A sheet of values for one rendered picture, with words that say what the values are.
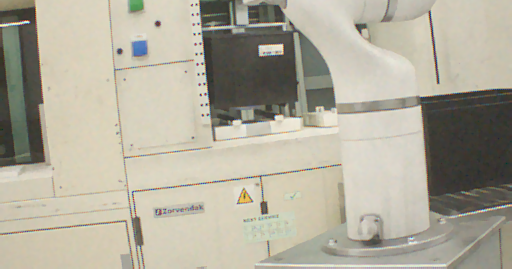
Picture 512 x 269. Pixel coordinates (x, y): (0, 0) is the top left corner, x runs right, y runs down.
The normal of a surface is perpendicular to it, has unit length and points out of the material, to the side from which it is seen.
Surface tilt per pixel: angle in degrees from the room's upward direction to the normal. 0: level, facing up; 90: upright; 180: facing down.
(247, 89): 93
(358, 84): 92
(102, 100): 90
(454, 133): 90
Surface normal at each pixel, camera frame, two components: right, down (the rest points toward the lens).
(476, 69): 0.20, 0.03
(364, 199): -0.67, 0.11
